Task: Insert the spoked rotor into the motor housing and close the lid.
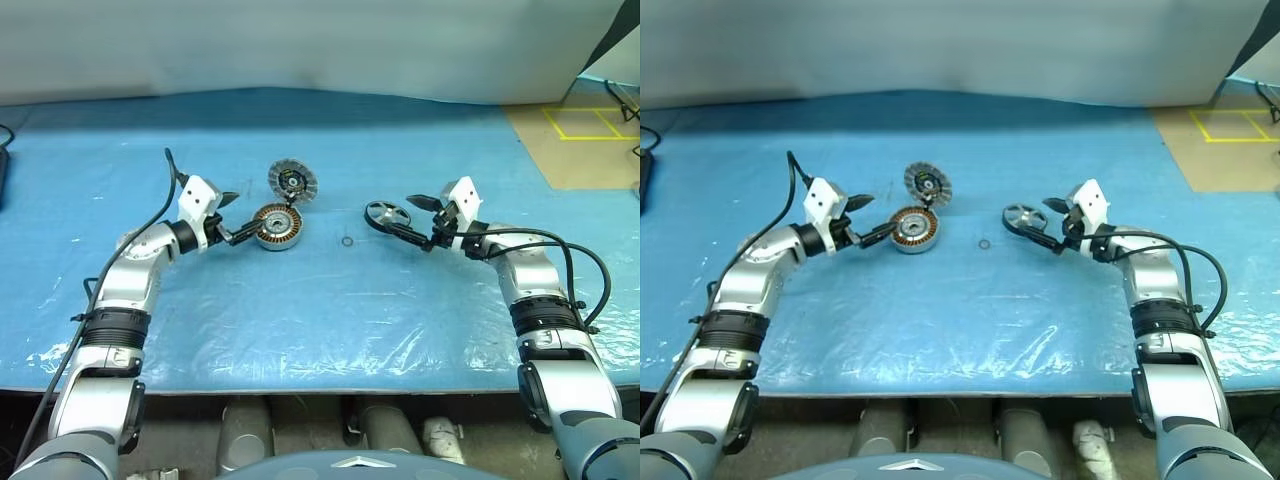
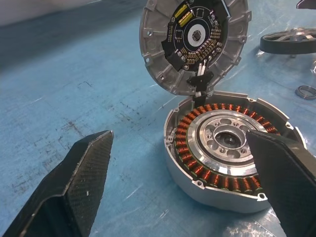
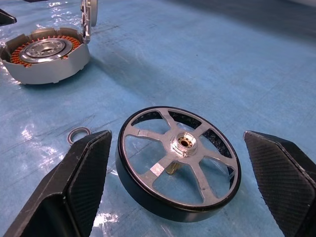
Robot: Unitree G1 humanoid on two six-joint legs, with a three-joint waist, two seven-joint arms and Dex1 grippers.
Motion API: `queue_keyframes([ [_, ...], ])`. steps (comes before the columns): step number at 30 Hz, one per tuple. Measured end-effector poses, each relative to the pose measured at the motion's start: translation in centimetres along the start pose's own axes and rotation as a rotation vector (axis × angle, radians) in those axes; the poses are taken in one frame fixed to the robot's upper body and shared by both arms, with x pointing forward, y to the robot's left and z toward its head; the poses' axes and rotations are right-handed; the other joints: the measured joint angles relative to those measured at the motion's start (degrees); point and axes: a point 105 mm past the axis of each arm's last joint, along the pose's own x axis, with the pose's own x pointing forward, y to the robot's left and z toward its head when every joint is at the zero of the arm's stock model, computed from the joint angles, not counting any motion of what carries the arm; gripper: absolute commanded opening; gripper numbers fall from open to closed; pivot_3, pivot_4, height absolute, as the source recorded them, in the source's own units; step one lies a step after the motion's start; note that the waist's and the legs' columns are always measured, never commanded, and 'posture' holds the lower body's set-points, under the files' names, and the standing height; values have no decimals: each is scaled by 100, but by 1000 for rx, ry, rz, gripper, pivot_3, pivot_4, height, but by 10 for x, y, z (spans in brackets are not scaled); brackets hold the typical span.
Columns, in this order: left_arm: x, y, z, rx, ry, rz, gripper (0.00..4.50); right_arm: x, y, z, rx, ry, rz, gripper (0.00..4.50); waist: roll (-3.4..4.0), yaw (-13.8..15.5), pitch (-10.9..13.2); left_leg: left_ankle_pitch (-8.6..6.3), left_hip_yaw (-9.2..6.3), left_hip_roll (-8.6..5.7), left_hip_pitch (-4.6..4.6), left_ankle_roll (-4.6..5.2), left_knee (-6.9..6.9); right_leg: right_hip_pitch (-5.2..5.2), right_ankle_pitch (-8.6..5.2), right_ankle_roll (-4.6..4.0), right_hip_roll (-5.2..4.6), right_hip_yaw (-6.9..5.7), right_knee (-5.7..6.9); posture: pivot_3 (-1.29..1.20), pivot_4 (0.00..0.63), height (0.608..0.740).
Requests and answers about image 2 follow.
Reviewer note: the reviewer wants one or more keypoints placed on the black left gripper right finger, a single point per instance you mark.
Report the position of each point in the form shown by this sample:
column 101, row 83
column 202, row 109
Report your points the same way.
column 286, row 177

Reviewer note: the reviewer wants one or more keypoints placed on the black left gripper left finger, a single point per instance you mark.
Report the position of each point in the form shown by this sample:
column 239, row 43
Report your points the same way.
column 74, row 187

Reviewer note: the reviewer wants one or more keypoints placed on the silver motor base copper windings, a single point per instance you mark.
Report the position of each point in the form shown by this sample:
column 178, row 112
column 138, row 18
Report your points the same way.
column 177, row 177

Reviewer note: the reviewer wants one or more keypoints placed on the silver motor cover circuit board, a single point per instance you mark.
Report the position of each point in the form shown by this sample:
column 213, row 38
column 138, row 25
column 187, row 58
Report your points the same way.
column 153, row 44

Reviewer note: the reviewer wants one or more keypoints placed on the black rotor wheel silver spokes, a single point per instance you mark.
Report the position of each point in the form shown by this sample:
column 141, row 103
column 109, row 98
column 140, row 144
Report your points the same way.
column 271, row 45

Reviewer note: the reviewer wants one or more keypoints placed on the dark metal part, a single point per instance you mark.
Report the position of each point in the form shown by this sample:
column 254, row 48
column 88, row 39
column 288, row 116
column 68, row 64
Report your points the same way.
column 307, row 3

